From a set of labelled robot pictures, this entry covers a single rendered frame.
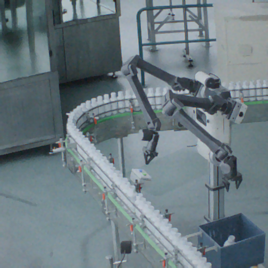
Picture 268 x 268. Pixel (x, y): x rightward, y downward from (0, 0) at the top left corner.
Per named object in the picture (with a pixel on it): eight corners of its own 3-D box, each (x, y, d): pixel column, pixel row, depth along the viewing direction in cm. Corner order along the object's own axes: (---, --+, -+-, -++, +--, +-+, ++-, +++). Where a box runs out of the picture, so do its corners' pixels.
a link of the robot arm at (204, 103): (164, 85, 424) (154, 97, 430) (174, 104, 417) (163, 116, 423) (220, 94, 452) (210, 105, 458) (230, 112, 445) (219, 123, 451)
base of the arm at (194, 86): (195, 97, 494) (203, 81, 492) (185, 93, 491) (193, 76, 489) (189, 93, 502) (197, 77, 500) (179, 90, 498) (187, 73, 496)
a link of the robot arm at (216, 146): (175, 96, 422) (164, 109, 429) (171, 100, 418) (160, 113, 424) (233, 147, 423) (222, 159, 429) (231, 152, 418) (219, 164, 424)
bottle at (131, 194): (140, 211, 460) (138, 187, 454) (131, 214, 458) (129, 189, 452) (136, 207, 465) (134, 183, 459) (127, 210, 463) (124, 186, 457)
